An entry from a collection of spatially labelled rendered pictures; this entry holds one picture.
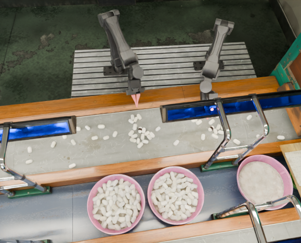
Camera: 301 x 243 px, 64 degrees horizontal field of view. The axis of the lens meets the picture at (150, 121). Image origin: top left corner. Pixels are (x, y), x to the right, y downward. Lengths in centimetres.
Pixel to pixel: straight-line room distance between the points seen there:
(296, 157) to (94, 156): 103
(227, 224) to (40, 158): 96
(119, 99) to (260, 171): 84
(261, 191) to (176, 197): 42
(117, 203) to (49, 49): 202
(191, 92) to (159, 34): 150
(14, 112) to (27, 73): 125
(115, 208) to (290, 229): 81
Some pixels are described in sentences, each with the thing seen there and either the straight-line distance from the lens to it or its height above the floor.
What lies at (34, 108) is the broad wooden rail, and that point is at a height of 76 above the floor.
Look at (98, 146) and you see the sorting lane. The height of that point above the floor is 74.
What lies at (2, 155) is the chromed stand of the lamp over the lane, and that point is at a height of 112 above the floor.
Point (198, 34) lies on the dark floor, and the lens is 289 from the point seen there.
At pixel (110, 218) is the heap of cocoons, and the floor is 75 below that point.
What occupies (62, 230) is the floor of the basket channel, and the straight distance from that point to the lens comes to 132.
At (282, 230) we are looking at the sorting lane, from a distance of 134.
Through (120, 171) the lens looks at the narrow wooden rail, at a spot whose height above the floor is 76.
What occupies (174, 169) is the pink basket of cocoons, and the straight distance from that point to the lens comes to 123.
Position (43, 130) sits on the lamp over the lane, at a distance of 102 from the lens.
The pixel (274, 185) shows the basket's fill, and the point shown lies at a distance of 138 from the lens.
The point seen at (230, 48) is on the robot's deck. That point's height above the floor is 67.
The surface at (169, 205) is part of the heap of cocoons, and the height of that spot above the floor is 74.
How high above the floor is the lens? 193
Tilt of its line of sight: 63 degrees down
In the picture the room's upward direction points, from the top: 2 degrees clockwise
